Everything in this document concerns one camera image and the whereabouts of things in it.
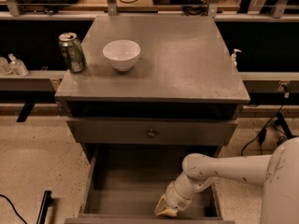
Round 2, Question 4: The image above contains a black floor cable right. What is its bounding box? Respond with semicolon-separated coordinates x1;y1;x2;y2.
240;91;291;157

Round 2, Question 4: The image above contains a grey top drawer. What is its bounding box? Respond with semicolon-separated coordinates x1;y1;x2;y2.
67;118;237;147

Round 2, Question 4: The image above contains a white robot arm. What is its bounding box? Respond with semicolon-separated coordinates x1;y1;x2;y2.
154;137;299;224

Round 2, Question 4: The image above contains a white ceramic bowl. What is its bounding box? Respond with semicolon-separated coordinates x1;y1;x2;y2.
103;40;141;72

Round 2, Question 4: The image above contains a black stand foot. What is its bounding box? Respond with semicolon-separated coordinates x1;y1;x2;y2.
36;190;53;224

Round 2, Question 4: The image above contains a grey wooden drawer cabinet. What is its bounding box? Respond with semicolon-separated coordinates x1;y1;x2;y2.
54;14;251;161

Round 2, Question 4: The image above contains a white pump bottle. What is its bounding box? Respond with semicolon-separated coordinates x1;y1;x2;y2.
231;49;242;67

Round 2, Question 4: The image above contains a clear container on shelf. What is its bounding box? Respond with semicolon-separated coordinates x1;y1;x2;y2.
0;57;12;75

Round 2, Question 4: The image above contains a clear bottle on shelf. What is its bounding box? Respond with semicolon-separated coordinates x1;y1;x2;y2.
8;53;29;77

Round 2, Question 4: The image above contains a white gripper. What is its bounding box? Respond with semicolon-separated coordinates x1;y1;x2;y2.
154;177;194;217

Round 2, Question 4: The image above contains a green soda can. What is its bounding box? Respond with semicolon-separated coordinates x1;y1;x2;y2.
59;33;86;73

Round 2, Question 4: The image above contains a black floor cable left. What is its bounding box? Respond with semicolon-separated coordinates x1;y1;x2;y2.
0;193;28;224

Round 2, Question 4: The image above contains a black floor cable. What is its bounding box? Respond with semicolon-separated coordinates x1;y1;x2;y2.
240;91;291;157
0;193;28;224

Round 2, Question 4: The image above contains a grey drawer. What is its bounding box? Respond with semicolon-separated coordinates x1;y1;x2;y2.
64;145;235;224
67;118;237;147

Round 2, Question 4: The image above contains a black table leg right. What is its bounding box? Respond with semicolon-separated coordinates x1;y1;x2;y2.
275;112;294;139

